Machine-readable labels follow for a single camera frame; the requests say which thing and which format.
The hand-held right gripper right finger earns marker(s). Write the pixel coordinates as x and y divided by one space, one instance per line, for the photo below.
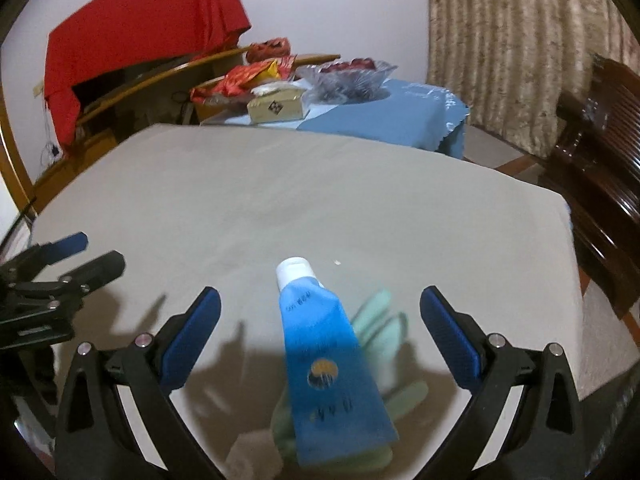
450 340

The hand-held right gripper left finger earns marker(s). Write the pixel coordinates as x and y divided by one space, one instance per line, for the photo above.
192 340

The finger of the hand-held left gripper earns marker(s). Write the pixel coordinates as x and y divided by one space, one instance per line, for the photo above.
100 269
67 246

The green rubber glove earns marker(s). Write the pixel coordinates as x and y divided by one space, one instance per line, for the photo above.
382 310

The blue tube with white cap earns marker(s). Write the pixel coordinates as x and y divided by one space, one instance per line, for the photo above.
325 360

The grey tablecloth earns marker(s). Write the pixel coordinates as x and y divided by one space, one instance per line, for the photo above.
300 200

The dark wooden armchair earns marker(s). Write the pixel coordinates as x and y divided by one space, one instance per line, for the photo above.
600 170

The blue tablecloth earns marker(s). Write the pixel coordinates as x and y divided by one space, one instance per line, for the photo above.
390 120

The red snack packets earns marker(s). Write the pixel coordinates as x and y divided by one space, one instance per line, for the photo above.
240 80

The red hanging cloth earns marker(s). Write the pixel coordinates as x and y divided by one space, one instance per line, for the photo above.
150 25

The beige tissue box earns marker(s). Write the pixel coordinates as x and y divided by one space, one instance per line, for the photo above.
275 107

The red patterned bag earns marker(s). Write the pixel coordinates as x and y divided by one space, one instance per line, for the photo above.
267 50

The clear bag of red items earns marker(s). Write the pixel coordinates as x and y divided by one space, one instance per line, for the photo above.
350 80

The beige patterned curtain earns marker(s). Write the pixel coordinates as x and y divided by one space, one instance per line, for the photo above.
510 50

